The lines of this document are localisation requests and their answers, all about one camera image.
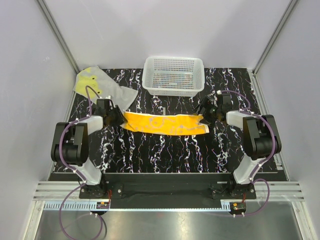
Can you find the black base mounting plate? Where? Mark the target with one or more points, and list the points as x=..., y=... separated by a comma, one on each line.
x=180, y=188

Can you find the white plastic mesh basket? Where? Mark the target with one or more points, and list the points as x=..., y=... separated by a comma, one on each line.
x=173, y=76

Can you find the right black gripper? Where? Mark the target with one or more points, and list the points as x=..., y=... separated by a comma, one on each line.
x=207, y=104

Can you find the grey and orange towel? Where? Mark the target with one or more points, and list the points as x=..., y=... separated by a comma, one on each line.
x=170, y=125

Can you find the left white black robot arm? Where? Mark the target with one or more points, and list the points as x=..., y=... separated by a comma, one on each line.
x=70, y=145

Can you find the white slotted cable duct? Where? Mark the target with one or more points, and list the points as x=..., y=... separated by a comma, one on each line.
x=140, y=206

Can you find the grey towel yellow frog print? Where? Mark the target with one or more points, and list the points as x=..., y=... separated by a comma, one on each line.
x=94, y=82

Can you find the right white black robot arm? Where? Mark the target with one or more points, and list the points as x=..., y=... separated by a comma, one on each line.
x=261, y=140

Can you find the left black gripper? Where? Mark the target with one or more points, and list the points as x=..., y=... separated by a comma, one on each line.
x=120, y=118

